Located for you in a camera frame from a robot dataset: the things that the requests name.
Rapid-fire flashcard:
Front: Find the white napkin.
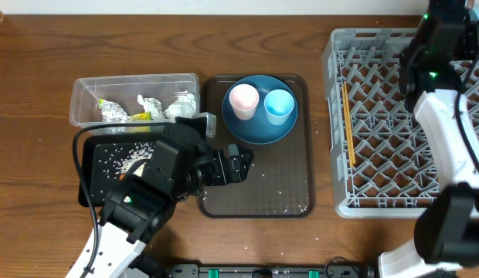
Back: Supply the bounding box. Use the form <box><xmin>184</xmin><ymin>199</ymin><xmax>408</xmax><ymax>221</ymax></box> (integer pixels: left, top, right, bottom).
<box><xmin>163</xmin><ymin>93</ymin><xmax>196</xmax><ymax>120</ymax></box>

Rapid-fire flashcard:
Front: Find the pile of white rice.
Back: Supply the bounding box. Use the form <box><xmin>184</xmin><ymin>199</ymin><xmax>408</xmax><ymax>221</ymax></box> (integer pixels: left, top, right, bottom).
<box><xmin>93</xmin><ymin>142</ymin><xmax>155</xmax><ymax>180</ymax></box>

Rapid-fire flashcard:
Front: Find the foil snack wrapper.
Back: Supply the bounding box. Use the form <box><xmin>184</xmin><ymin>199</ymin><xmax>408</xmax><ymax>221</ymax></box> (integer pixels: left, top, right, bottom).
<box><xmin>98</xmin><ymin>99</ymin><xmax>151</xmax><ymax>134</ymax></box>

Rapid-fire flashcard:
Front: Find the wooden chopstick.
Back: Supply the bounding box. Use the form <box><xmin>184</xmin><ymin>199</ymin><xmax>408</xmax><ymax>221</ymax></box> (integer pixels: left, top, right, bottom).
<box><xmin>341</xmin><ymin>82</ymin><xmax>355</xmax><ymax>168</ymax></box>
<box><xmin>343</xmin><ymin>82</ymin><xmax>357</xmax><ymax>167</ymax></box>

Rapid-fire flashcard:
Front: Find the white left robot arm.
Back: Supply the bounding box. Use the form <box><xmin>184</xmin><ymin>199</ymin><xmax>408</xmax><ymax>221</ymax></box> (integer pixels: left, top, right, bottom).
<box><xmin>67</xmin><ymin>113</ymin><xmax>254</xmax><ymax>277</ymax></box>

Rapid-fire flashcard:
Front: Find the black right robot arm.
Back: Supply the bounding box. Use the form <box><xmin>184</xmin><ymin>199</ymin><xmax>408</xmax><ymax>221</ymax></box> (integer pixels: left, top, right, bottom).
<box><xmin>378</xmin><ymin>0</ymin><xmax>479</xmax><ymax>277</ymax></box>

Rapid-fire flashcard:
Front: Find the black waste tray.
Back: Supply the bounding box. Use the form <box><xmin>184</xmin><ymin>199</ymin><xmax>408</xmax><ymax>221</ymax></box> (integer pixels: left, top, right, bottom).
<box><xmin>82</xmin><ymin>133</ymin><xmax>161</xmax><ymax>207</ymax></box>

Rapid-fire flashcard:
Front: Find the grey dishwasher rack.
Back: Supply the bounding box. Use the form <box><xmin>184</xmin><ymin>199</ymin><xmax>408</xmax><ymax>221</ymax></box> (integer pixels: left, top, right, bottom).
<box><xmin>321</xmin><ymin>27</ymin><xmax>479</xmax><ymax>219</ymax></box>

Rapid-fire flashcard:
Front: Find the dark blue plate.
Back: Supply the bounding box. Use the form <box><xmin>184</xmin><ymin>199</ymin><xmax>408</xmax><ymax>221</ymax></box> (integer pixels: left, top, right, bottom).
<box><xmin>221</xmin><ymin>75</ymin><xmax>298</xmax><ymax>144</ymax></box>

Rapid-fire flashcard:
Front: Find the brown plastic tray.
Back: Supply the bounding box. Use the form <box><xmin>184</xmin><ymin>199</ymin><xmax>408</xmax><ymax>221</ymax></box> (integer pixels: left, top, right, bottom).
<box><xmin>199</xmin><ymin>75</ymin><xmax>314</xmax><ymax>219</ymax></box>

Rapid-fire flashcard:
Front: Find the pink cup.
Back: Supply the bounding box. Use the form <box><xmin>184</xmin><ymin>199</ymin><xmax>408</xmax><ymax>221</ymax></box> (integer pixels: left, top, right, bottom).
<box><xmin>229</xmin><ymin>84</ymin><xmax>260</xmax><ymax>120</ymax></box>

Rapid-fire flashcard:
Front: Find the light blue cup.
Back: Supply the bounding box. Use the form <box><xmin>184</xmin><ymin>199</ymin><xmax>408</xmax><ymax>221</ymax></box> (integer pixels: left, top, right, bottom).
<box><xmin>263</xmin><ymin>89</ymin><xmax>295</xmax><ymax>126</ymax></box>

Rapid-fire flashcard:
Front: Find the clear plastic bin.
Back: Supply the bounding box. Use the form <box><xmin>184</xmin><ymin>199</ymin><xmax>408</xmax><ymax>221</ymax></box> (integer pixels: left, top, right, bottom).
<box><xmin>70</xmin><ymin>73</ymin><xmax>200</xmax><ymax>134</ymax></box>

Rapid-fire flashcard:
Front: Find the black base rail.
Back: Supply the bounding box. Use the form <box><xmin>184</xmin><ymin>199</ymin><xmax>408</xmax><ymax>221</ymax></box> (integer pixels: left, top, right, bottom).
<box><xmin>138</xmin><ymin>254</ymin><xmax>379</xmax><ymax>278</ymax></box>

